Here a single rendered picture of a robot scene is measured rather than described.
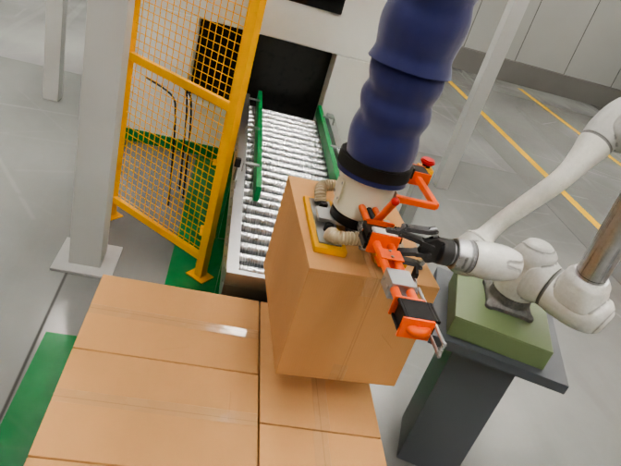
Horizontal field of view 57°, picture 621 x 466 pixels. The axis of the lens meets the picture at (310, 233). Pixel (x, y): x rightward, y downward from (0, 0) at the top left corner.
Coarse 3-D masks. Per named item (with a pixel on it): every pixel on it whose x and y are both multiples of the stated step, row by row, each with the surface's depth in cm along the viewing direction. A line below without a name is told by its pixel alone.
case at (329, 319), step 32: (288, 192) 201; (288, 224) 192; (288, 256) 184; (320, 256) 163; (352, 256) 168; (288, 288) 176; (320, 288) 160; (352, 288) 162; (288, 320) 169; (320, 320) 166; (352, 320) 168; (384, 320) 170; (288, 352) 171; (320, 352) 173; (352, 352) 175; (384, 352) 176; (384, 384) 183
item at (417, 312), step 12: (396, 300) 125; (408, 300) 125; (420, 300) 126; (396, 312) 126; (408, 312) 121; (420, 312) 122; (396, 324) 123; (408, 324) 119; (420, 324) 119; (432, 324) 120; (396, 336) 120; (408, 336) 121
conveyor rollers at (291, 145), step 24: (264, 120) 402; (288, 120) 413; (312, 120) 426; (264, 144) 364; (288, 144) 375; (312, 144) 386; (264, 168) 333; (288, 168) 344; (312, 168) 355; (264, 192) 303; (264, 216) 288; (240, 240) 263; (264, 240) 264; (240, 264) 241
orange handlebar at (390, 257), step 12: (420, 180) 200; (360, 204) 168; (408, 204) 183; (420, 204) 183; (432, 204) 183; (384, 252) 144; (396, 252) 145; (384, 264) 139; (396, 264) 142; (396, 288) 131; (420, 336) 119
